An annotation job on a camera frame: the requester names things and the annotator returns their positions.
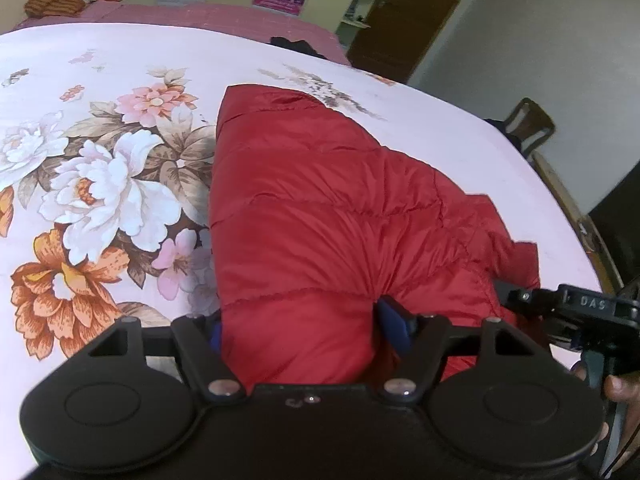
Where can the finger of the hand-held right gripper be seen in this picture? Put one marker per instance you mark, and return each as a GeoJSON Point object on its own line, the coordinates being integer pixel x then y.
{"type": "Point", "coordinates": [522, 297]}

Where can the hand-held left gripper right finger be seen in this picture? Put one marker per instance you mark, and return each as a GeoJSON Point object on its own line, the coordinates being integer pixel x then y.
{"type": "Point", "coordinates": [393, 324]}

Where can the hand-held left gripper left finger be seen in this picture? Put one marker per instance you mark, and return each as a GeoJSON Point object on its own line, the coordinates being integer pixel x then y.
{"type": "Point", "coordinates": [197, 350]}

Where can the red puffer jacket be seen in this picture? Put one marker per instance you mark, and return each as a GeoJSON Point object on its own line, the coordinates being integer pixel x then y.
{"type": "Point", "coordinates": [320, 220]}

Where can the person's right hand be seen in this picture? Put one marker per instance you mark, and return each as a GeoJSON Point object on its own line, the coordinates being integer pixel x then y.
{"type": "Point", "coordinates": [622, 389]}

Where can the dark cabinet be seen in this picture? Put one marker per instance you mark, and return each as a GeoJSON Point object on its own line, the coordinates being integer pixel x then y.
{"type": "Point", "coordinates": [617, 230]}

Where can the wooden chair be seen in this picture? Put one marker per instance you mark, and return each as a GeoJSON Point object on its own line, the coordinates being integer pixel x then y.
{"type": "Point", "coordinates": [530, 125]}

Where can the floral white bedsheet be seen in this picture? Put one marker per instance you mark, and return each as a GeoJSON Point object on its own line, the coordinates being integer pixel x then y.
{"type": "Point", "coordinates": [125, 170]}

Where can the dark cloth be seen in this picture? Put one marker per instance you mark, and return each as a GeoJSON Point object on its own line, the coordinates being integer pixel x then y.
{"type": "Point", "coordinates": [297, 46]}

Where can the brown wooden door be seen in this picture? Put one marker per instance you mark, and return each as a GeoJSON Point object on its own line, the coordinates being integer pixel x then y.
{"type": "Point", "coordinates": [415, 15]}

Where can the pink bedsheet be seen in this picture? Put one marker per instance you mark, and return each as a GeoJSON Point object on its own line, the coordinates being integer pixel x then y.
{"type": "Point", "coordinates": [200, 17]}

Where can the wooden bed frame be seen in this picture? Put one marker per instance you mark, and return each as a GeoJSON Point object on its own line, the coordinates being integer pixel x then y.
{"type": "Point", "coordinates": [570, 205]}

